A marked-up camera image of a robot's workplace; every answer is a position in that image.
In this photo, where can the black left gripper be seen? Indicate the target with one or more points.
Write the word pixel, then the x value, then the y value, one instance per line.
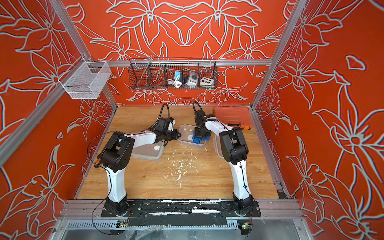
pixel 175 135

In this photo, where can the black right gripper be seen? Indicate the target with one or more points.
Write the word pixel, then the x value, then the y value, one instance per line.
pixel 197 134

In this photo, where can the blue cleaning cloth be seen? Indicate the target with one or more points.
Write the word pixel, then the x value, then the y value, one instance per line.
pixel 200 141

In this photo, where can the clear lunch box with lid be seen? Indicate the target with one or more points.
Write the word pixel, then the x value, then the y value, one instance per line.
pixel 187 133

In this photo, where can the clear lunch box lid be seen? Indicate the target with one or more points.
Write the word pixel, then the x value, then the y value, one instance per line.
pixel 217 146

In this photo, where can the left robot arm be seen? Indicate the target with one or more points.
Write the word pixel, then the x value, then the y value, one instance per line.
pixel 116 155

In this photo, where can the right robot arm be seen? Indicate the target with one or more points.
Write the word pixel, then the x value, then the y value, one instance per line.
pixel 234 150

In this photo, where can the orange plastic tool case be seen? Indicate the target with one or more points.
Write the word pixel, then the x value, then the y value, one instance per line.
pixel 234 116

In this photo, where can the white button box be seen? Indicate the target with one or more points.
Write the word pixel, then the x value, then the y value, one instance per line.
pixel 206 82

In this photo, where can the white round-dial device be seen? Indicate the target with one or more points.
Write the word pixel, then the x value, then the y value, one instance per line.
pixel 192 80

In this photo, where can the blue small box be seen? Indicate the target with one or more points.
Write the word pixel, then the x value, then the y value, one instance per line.
pixel 177 76

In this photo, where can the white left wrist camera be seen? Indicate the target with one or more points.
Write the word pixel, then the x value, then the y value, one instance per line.
pixel 172 122

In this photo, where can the white charger with cable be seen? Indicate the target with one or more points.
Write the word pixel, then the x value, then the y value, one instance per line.
pixel 174 83

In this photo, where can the black wire wall basket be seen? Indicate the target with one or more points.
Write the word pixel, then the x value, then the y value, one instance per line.
pixel 152 73

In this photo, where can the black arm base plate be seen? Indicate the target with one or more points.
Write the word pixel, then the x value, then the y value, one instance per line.
pixel 225 208

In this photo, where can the clear acrylic wall bin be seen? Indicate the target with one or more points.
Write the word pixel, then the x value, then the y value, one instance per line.
pixel 86 80

